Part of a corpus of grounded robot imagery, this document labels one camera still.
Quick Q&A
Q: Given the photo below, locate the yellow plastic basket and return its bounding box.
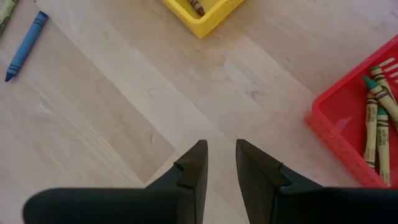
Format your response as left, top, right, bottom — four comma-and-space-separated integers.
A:
160, 0, 246, 39

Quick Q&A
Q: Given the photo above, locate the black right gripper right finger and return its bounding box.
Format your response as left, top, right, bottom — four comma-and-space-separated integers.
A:
235, 138, 398, 224

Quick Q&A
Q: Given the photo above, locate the blue crayon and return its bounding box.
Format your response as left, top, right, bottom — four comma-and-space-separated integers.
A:
4, 11, 50, 83

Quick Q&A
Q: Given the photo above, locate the brown crayon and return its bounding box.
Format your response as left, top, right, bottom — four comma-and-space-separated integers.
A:
189, 0, 206, 17

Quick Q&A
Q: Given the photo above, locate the red plastic basket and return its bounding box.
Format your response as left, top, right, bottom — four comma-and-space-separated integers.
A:
304, 34, 398, 190

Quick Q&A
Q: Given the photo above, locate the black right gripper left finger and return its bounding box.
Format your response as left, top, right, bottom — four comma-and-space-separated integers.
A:
22, 139, 209, 224

